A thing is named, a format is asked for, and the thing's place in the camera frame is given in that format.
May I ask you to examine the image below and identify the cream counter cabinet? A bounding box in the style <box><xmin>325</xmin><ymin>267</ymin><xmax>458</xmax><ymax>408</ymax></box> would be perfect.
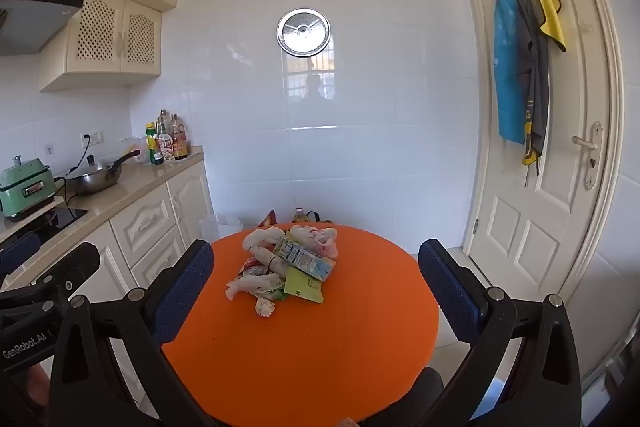
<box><xmin>0</xmin><ymin>145</ymin><xmax>217</xmax><ymax>413</ymax></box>

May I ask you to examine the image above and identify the blue apron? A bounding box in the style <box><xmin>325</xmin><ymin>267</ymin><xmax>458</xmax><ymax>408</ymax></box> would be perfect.
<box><xmin>493</xmin><ymin>0</ymin><xmax>529</xmax><ymax>146</ymax></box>

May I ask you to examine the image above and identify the clear plastic jug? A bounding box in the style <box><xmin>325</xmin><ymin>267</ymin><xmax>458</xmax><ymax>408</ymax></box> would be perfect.
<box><xmin>120</xmin><ymin>134</ymin><xmax>151</xmax><ymax>166</ymax></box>

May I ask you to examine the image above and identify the grey range hood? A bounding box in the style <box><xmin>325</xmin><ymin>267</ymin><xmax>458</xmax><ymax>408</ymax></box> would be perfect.
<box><xmin>0</xmin><ymin>0</ymin><xmax>86</xmax><ymax>58</ymax></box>

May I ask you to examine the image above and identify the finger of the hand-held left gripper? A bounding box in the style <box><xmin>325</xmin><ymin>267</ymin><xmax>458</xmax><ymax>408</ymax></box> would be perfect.
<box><xmin>0</xmin><ymin>232</ymin><xmax>42</xmax><ymax>278</ymax></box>
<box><xmin>34</xmin><ymin>242</ymin><xmax>101</xmax><ymax>308</ymax></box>

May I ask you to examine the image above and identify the yellow cloth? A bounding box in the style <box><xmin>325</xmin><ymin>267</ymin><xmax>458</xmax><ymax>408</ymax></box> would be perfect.
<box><xmin>529</xmin><ymin>0</ymin><xmax>568</xmax><ymax>53</ymax></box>

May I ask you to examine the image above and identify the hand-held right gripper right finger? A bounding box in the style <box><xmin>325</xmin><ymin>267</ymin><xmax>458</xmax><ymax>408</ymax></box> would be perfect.
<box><xmin>418</xmin><ymin>238</ymin><xmax>583</xmax><ymax>427</ymax></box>

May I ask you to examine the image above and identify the steel wok black handle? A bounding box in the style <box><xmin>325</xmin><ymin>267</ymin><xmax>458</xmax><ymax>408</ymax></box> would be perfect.
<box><xmin>64</xmin><ymin>149</ymin><xmax>141</xmax><ymax>197</ymax></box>

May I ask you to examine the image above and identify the red snack wrapper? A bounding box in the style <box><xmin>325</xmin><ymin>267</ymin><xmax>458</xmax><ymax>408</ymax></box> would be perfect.
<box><xmin>239</xmin><ymin>256</ymin><xmax>275</xmax><ymax>281</ymax></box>

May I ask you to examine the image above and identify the white pink plastic bag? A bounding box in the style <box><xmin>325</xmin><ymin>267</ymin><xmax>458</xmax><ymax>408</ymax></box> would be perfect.
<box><xmin>289</xmin><ymin>224</ymin><xmax>340</xmax><ymax>261</ymax></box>

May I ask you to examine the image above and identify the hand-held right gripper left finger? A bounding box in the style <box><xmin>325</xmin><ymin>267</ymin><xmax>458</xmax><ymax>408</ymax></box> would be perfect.
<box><xmin>48</xmin><ymin>238</ymin><xmax>216</xmax><ymax>427</ymax></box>

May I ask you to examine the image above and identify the white tissue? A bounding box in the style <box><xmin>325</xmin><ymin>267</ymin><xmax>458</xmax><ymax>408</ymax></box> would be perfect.
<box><xmin>225</xmin><ymin>272</ymin><xmax>284</xmax><ymax>301</ymax></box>
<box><xmin>242</xmin><ymin>227</ymin><xmax>287</xmax><ymax>254</ymax></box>

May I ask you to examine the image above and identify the green yellow bottle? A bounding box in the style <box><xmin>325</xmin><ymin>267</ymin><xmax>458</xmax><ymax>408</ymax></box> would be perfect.
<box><xmin>145</xmin><ymin>122</ymin><xmax>165</xmax><ymax>166</ymax></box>

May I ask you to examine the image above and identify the metal door handle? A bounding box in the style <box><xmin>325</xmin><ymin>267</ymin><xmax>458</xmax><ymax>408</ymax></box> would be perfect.
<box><xmin>572</xmin><ymin>122</ymin><xmax>604</xmax><ymax>191</ymax></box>

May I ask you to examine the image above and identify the black induction cooktop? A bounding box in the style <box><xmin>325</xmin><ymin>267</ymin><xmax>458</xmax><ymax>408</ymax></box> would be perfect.
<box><xmin>0</xmin><ymin>206</ymin><xmax>89</xmax><ymax>249</ymax></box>

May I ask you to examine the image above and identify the cream lattice door cabinet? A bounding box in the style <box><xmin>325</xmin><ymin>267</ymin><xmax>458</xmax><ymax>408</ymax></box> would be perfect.
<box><xmin>38</xmin><ymin>0</ymin><xmax>163</xmax><ymax>93</ymax></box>

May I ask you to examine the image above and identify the cream panel door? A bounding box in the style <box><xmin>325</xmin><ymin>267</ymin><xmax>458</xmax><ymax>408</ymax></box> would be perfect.
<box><xmin>461</xmin><ymin>0</ymin><xmax>626</xmax><ymax>305</ymax></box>

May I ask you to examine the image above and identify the green paper packet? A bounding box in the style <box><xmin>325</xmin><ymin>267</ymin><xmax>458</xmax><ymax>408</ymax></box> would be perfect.
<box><xmin>283</xmin><ymin>267</ymin><xmax>325</xmax><ymax>304</ymax></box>

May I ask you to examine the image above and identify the green electric cooker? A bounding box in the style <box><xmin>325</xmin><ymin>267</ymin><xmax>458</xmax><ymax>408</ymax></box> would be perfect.
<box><xmin>0</xmin><ymin>155</ymin><xmax>57</xmax><ymax>222</ymax></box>

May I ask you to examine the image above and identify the round metal lid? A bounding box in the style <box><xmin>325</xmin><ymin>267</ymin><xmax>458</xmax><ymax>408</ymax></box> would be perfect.
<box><xmin>276</xmin><ymin>8</ymin><xmax>335</xmax><ymax>57</ymax></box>

